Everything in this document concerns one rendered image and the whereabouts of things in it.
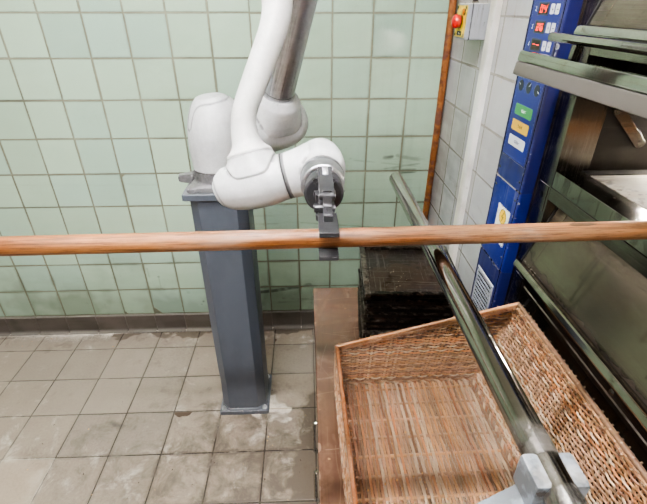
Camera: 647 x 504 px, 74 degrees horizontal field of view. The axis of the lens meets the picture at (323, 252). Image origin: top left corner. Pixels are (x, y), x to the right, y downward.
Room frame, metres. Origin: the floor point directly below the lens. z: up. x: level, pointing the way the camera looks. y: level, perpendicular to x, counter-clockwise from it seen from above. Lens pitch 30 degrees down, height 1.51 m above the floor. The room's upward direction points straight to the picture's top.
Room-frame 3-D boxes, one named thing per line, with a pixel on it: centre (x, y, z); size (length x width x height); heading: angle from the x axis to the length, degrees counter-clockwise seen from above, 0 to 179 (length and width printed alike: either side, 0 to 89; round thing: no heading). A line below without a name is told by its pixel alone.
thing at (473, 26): (1.53, -0.47, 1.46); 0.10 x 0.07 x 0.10; 2
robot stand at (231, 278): (1.33, 0.34, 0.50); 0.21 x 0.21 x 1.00; 2
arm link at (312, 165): (0.81, 0.00, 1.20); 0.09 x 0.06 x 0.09; 92
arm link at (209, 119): (1.33, 0.33, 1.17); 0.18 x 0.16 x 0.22; 125
